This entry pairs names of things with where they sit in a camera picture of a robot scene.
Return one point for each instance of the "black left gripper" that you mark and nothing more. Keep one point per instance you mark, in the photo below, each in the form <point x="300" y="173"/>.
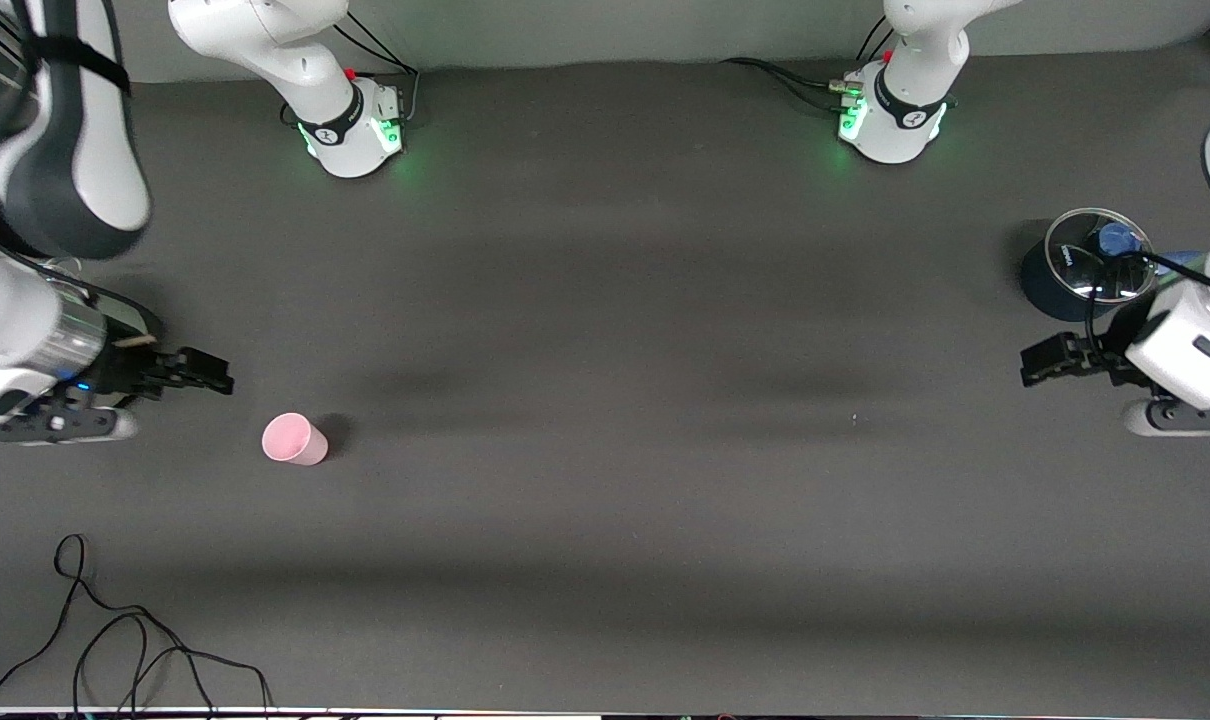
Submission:
<point x="1102" y="362"/>

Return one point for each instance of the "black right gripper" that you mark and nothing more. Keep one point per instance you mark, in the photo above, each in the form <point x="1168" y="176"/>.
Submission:
<point x="125" y="370"/>

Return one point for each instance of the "glass lid with blue knob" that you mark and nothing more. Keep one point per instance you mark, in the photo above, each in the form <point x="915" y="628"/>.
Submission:
<point x="1090" y="265"/>

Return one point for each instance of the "pink plastic cup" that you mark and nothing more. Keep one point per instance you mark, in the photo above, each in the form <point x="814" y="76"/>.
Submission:
<point x="293" y="440"/>

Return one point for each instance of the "dark blue saucepan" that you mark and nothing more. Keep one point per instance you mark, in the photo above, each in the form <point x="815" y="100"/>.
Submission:
<point x="1050" y="295"/>

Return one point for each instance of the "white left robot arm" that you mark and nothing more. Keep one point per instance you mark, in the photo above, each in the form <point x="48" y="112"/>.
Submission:
<point x="905" y="110"/>

